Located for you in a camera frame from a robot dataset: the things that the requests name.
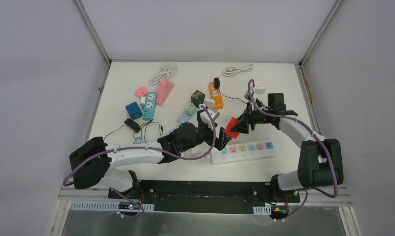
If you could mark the dark blue cube adapter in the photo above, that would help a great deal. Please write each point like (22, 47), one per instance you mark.
(134, 111)

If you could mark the red cube socket adapter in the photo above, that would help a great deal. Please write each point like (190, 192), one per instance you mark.
(231, 124)

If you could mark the small white cube adapter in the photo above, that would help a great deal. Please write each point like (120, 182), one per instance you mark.
(210, 103)

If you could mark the dark green cube adapter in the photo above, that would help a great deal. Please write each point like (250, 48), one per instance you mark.
(197, 98)

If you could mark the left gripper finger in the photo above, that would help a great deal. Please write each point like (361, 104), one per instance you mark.
(223, 139)
(201, 123)

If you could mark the light green plug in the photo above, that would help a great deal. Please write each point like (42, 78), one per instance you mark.
(190, 109)

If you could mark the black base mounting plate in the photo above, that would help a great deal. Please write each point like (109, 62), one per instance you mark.
(208, 197)

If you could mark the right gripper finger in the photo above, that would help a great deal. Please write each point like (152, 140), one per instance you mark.
(242, 126)
(249, 109)

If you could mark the white tiger cube adapter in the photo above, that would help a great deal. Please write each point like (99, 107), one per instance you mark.
(259, 87)

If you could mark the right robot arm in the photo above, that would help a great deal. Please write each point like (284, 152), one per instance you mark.
(320, 162)

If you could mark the small white plug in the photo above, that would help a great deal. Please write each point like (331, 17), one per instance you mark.
(142, 102)

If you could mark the white multicolour power strip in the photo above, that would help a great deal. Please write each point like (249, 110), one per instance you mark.
(243, 152)

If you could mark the light blue power strip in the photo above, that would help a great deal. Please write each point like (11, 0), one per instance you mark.
(184, 116)

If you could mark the pink square adapter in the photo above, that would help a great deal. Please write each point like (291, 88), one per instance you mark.
(141, 92)

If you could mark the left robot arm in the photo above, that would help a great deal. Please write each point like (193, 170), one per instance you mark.
(97, 162)

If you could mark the pink wedge power strip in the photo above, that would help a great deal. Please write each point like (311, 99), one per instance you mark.
(164, 90)

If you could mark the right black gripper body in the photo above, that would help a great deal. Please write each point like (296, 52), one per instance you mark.
(259, 117)

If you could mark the orange power strip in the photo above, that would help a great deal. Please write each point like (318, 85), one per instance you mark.
(216, 96)

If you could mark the teal power strip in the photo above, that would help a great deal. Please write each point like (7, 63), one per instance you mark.
(149, 106)

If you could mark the black plug adapter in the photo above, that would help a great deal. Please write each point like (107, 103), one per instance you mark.
(216, 83)

